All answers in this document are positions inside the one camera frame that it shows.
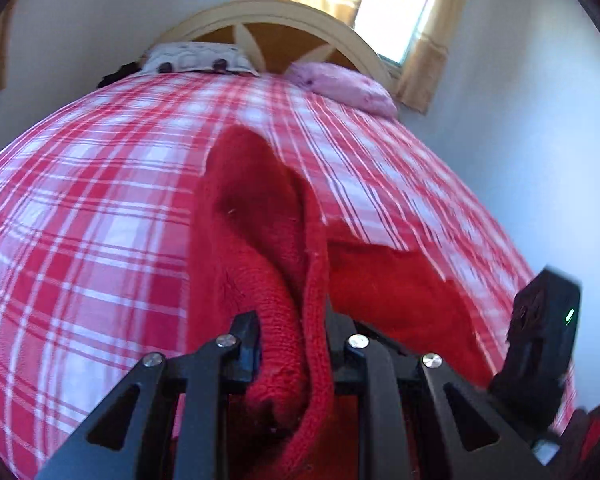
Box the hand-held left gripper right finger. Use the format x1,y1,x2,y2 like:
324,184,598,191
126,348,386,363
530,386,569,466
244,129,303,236
325,300,556,480

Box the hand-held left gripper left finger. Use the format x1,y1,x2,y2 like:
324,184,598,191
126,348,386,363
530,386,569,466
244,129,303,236
35,310,261,480

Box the red knit sweater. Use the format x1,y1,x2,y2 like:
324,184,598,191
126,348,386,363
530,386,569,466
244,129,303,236
187,125,496,480

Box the bed with red plaid sheet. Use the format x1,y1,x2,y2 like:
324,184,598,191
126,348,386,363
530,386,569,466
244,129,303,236
0,67,581,480

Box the pink pillow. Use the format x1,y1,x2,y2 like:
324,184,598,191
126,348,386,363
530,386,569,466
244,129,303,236
284,61,399,120

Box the white grey patterned pillow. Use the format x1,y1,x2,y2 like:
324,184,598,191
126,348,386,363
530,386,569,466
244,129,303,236
140,42,261,77

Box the small dark cloth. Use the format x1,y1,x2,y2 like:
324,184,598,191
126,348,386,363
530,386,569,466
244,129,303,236
99,61,144,89

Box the narrow yellow curtain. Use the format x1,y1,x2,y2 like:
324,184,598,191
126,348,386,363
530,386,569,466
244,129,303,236
395,0,477,117

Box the cream wooden headboard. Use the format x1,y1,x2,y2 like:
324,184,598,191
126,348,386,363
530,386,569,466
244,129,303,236
152,0,394,91

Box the window behind headboard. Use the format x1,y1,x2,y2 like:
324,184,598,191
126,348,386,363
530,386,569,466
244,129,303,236
352,0,437,69

